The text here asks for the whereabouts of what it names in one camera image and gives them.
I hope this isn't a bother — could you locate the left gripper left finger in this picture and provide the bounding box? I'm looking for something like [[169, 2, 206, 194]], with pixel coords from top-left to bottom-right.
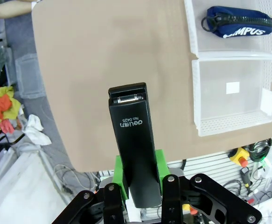
[[51, 155, 130, 224]]

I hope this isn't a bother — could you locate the white crumpled cloth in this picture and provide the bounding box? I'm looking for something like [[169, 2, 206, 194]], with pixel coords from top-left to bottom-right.
[[22, 113, 52, 146]]

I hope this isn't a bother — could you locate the black stapler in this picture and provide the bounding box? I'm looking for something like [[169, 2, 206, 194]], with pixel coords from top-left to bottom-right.
[[107, 82, 163, 209]]

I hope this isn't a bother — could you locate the navy campus pencil pouch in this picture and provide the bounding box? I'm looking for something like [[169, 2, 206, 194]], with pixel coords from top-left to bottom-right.
[[200, 6, 272, 39]]

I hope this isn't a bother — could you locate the pile of coloured rags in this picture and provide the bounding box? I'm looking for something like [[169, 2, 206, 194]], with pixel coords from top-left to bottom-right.
[[0, 85, 22, 133]]

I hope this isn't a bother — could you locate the seated person bare forearm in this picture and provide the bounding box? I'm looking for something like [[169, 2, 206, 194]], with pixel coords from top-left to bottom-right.
[[0, 0, 37, 19]]

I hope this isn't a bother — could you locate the black metal stand leg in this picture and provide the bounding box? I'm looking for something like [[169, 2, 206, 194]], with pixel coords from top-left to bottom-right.
[[0, 133, 26, 170]]

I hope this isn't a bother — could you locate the white square sticker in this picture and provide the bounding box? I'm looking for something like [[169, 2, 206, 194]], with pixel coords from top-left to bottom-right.
[[226, 81, 240, 95]]

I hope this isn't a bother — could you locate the white perforated basket with sticker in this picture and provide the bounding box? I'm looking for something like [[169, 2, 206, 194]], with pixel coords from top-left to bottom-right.
[[191, 57, 272, 137]]

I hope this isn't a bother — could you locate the white perforated plastic basket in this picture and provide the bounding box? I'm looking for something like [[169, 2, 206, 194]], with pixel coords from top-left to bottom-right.
[[183, 0, 272, 59]]

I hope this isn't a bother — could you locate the aluminium profile base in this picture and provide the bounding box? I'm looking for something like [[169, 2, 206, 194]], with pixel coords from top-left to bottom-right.
[[98, 134, 272, 224]]

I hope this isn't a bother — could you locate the yellow emergency stop button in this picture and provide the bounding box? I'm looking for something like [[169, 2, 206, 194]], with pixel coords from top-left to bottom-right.
[[229, 147, 250, 168]]

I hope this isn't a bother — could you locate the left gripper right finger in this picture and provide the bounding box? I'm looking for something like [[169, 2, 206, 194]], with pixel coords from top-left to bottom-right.
[[154, 149, 263, 224]]

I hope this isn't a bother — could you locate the green and black cable bundle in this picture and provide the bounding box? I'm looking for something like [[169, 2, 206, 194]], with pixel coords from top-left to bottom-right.
[[249, 137, 272, 163]]

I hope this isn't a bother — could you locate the white plastic sheet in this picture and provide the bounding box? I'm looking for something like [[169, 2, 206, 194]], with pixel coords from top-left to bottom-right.
[[0, 149, 72, 224]]

